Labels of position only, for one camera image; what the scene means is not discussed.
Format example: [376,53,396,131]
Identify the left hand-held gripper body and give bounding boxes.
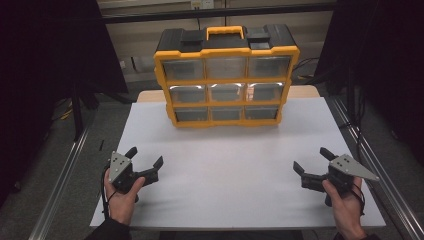
[108,150,138,195]

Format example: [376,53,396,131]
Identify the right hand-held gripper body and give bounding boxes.
[327,153,381,198]

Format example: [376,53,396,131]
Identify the yellow black organizer cabinet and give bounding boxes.
[153,25,301,129]

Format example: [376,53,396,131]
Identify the person's left hand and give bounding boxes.
[103,167,147,227]

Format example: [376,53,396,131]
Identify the person's right hand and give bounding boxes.
[321,176,368,240]

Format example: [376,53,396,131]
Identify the black metal stand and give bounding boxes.
[70,81,101,143]

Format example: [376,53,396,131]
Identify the black curtain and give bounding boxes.
[0,0,129,208]
[314,0,424,166]

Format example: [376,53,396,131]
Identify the set of clear plastic drawers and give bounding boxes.
[161,55,292,122]

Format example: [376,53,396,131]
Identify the black horizontal bar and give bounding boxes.
[100,2,337,25]

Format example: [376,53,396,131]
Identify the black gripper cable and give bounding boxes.
[100,165,118,220]
[352,182,366,217]

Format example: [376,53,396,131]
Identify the metal floor rail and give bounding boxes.
[27,126,91,240]
[328,95,424,240]

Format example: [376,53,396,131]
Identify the yellow floor cable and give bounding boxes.
[58,99,75,122]

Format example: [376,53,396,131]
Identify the black floor cables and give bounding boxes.
[290,57,323,85]

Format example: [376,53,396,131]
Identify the white wall outlet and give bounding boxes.
[190,0,215,10]

